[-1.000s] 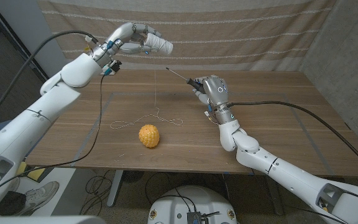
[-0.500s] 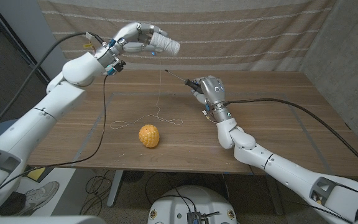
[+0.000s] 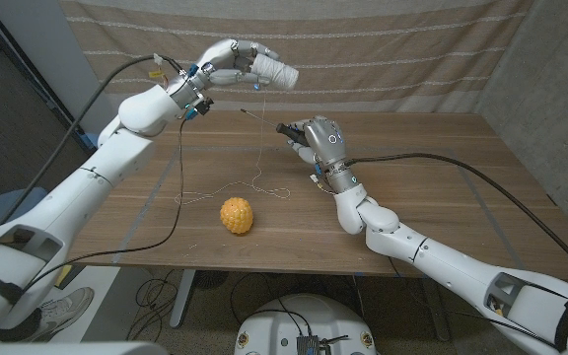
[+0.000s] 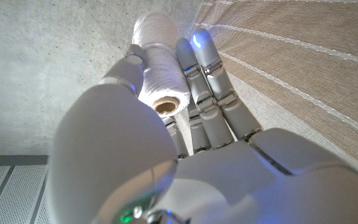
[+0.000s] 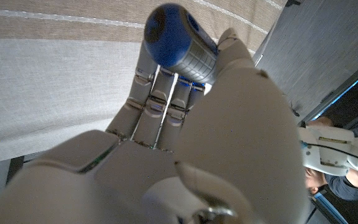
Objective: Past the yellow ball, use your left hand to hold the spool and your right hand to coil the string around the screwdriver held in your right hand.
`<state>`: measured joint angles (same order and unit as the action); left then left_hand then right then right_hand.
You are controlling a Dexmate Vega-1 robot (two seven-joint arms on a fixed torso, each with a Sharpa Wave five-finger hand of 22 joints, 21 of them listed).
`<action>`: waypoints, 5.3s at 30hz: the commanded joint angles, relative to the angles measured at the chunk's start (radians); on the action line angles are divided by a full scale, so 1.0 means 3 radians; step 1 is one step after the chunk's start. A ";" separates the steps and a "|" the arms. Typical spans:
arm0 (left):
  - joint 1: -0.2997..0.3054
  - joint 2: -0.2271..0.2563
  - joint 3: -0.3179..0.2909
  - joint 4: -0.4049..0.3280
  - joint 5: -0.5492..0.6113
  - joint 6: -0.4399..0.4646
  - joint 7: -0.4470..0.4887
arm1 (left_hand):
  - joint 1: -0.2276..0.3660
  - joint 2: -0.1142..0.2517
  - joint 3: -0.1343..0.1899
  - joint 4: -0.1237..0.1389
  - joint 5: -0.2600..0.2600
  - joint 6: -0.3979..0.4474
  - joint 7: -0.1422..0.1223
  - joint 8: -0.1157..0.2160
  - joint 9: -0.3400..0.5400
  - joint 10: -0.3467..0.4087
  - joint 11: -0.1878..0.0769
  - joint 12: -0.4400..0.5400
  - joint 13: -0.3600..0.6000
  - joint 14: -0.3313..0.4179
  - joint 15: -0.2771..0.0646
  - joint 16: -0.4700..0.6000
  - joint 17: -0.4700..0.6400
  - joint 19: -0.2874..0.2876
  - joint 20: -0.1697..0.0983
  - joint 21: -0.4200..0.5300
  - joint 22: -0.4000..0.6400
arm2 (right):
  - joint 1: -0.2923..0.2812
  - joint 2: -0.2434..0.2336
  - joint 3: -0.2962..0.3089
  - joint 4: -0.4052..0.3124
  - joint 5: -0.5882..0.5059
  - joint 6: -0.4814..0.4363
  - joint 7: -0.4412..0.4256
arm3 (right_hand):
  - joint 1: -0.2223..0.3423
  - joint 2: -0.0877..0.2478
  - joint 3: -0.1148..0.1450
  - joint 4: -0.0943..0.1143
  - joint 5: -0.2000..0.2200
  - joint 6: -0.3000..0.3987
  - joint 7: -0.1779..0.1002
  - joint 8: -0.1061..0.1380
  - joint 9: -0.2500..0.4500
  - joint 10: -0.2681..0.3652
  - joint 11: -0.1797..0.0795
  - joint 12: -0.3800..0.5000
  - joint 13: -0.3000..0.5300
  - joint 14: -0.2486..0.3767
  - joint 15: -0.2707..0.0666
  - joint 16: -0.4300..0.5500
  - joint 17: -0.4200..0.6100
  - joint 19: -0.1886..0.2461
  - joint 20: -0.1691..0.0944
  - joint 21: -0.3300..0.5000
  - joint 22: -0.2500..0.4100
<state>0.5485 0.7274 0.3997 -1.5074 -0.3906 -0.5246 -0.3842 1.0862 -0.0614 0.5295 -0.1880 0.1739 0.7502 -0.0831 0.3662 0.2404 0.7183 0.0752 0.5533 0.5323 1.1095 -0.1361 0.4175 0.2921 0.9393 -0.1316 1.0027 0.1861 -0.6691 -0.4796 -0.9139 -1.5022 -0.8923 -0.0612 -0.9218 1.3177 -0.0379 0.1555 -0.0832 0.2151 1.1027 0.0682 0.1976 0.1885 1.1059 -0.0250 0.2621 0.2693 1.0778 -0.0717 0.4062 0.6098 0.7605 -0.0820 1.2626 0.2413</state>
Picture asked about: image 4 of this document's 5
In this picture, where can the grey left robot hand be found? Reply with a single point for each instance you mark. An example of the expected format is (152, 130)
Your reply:
(228, 180)

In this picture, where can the beige striped backdrop cloth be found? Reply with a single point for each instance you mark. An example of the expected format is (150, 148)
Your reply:
(306, 77)

